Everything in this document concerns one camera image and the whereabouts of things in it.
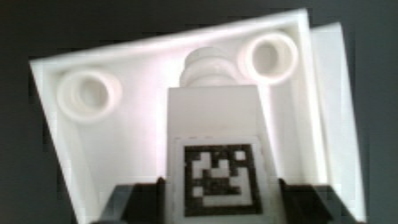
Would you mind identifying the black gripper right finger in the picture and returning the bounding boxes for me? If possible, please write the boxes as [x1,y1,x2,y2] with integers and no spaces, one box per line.
[280,180,360,224]

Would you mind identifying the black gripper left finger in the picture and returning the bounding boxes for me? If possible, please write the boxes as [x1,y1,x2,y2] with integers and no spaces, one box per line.
[91,178,166,224]

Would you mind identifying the white table leg with tag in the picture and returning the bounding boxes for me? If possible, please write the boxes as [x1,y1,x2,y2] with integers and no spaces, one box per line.
[166,47,287,224]

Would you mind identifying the white square tabletop part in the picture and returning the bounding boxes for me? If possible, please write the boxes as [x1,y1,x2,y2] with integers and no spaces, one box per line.
[31,10,368,224]

